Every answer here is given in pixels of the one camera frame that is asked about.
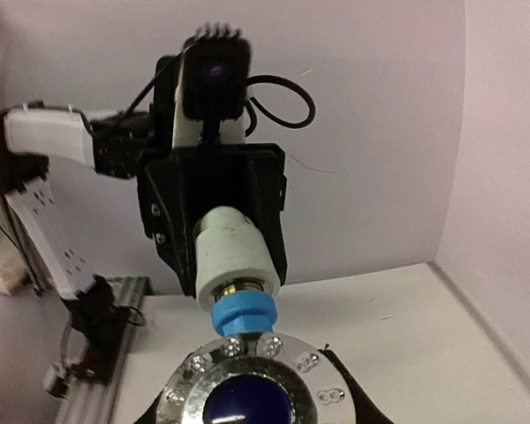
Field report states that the left black camera cable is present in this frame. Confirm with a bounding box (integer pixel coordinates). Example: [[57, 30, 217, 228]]
[[242, 73, 316, 133]]

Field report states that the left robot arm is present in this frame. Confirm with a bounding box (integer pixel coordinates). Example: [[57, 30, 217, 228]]
[[0, 102, 287, 351]]

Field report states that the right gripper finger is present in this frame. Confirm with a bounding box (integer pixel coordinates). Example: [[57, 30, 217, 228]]
[[319, 345, 393, 424]]

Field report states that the white plastic pipe fitting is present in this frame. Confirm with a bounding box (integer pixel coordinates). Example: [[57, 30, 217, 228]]
[[194, 206, 281, 312]]

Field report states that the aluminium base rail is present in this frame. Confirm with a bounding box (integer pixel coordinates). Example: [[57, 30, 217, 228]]
[[44, 275, 152, 423]]

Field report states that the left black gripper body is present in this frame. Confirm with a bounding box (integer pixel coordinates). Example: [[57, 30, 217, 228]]
[[136, 143, 288, 297]]

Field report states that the blue water faucet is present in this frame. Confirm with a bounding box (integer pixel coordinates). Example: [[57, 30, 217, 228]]
[[155, 284, 360, 423]]

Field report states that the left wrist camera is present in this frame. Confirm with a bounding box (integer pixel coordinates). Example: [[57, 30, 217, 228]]
[[172, 22, 252, 148]]

